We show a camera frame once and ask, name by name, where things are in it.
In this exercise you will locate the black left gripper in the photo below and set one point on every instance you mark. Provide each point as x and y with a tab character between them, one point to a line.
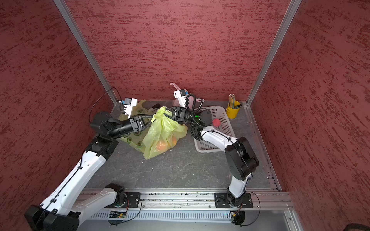
138	122

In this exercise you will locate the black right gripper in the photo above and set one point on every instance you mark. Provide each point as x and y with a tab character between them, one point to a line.
179	113

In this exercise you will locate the green avocado plastic bag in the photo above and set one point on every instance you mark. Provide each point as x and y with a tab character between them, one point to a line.
162	129

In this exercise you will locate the pink plastic bag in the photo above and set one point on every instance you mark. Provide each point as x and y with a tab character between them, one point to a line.
191	100

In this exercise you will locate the yellow orange peach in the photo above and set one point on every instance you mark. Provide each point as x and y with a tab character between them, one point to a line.
174	141

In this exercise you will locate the orange red peach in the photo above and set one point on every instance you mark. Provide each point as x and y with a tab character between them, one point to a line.
161	147

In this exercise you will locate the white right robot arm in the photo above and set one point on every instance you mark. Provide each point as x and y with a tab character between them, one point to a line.
241	158

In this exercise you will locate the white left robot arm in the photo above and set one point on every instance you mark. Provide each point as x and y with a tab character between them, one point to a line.
59	211

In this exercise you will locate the pink peach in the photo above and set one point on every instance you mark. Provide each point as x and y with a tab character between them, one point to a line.
216	122

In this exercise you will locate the white plastic basket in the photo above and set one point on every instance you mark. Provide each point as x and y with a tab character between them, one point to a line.
216	139

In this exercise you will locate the yellow pencil cup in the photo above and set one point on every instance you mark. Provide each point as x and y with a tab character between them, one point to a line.
232	112

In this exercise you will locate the colored pencils bundle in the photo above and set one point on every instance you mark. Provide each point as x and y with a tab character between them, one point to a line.
232	101

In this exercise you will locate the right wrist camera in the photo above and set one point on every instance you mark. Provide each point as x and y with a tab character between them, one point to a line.
181	95

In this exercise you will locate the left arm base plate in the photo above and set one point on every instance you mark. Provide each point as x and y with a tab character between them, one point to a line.
127	200

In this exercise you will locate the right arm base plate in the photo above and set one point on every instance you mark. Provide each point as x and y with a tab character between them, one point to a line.
222	200

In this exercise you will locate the white slotted cable duct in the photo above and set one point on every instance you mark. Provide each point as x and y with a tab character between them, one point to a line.
221	216

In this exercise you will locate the left aluminium corner post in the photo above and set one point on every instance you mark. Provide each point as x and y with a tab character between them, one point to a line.
70	21

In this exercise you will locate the aluminium corner post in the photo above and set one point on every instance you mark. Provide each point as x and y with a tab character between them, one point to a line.
70	21
282	30

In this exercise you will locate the aluminium front rail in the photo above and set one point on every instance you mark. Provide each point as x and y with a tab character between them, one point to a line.
155	199

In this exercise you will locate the right aluminium corner post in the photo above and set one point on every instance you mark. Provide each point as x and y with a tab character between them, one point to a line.
282	30

